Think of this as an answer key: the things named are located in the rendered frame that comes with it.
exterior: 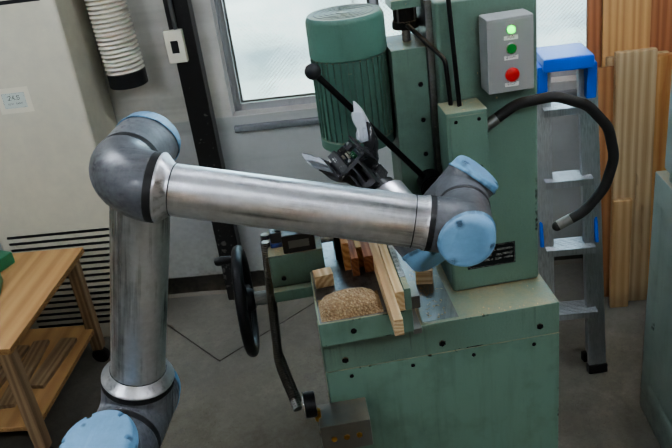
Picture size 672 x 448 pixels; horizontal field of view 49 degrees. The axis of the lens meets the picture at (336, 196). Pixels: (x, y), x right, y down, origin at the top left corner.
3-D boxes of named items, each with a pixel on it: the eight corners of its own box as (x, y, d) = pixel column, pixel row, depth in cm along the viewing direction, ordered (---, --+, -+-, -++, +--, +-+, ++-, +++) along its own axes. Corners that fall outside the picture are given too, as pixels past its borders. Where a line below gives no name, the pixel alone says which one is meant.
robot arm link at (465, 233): (61, 158, 111) (507, 216, 110) (92, 128, 123) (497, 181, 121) (65, 225, 117) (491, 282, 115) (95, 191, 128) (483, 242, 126)
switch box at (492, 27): (480, 87, 162) (477, 14, 155) (524, 80, 162) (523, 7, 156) (489, 95, 156) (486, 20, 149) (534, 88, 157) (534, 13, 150)
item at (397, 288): (358, 198, 216) (356, 182, 214) (364, 197, 216) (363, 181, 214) (396, 311, 162) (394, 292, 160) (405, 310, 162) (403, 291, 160)
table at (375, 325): (270, 230, 218) (267, 212, 215) (371, 213, 219) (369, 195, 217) (279, 355, 163) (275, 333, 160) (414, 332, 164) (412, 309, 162)
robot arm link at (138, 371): (89, 458, 155) (80, 128, 121) (117, 401, 170) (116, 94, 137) (160, 469, 155) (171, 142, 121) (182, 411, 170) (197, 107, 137)
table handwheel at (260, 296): (235, 350, 172) (249, 365, 199) (320, 335, 173) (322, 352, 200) (221, 233, 181) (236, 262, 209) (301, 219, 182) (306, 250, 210)
